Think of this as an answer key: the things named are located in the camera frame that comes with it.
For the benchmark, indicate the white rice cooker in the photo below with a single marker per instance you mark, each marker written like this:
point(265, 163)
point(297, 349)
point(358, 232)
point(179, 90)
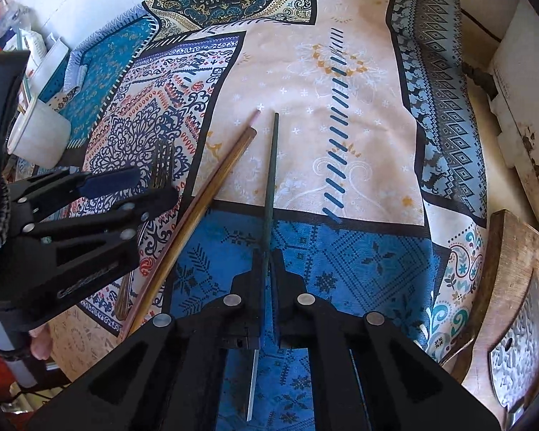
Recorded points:
point(516, 98)

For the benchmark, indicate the wooden cutting board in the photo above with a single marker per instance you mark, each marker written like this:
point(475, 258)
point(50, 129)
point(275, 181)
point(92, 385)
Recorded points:
point(507, 251)

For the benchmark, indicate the brown wooden chopstick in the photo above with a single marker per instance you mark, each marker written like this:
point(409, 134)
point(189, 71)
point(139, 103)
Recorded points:
point(197, 215)

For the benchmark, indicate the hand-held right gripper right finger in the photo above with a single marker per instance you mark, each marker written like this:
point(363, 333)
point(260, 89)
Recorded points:
point(287, 296)

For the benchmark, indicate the red garment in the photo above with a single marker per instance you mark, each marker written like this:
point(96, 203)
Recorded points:
point(0, 370)

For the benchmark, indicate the printed white bag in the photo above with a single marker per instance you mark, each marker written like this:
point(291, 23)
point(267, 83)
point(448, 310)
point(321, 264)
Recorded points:
point(31, 45)

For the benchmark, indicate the patterned blue beige mat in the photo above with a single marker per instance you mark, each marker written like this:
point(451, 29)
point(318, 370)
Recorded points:
point(341, 143)

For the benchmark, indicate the dark green silver chopstick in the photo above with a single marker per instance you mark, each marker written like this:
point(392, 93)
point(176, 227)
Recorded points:
point(271, 166)

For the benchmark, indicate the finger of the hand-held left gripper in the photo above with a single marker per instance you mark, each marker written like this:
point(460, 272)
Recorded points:
point(112, 182)
point(155, 202)

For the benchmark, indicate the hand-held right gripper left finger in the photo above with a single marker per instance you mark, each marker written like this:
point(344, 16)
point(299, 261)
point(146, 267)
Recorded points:
point(247, 292)

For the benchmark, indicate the white plastic cup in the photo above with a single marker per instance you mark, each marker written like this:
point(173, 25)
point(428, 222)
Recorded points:
point(45, 139)

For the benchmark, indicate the person's left hand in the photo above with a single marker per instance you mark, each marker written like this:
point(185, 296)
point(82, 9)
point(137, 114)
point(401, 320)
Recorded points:
point(41, 343)

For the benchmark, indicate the hammered steel cleaver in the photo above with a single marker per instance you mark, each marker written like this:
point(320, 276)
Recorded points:
point(521, 345)

